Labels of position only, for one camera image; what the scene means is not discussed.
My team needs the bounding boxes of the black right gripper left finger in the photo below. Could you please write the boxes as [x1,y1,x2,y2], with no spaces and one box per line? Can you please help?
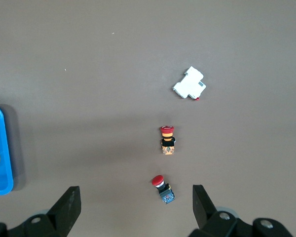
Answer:
[0,186,82,237]

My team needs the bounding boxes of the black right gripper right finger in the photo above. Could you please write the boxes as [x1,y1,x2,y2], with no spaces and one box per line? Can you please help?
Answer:
[187,184,295,237]

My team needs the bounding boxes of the red push button black base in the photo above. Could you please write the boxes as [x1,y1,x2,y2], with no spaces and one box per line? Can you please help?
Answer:
[151,174,175,205]

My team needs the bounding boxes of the blue plastic tray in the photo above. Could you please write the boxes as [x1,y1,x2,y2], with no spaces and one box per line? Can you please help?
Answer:
[0,104,14,196]

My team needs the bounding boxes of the red yellow emergency stop button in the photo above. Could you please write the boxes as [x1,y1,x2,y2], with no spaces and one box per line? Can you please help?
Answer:
[159,125,176,156]

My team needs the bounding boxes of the white circuit breaker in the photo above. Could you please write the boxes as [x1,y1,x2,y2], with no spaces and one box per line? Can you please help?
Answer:
[172,66,207,101]

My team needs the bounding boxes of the brown table mat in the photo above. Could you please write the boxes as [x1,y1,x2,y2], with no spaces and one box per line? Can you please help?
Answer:
[0,0,296,237]

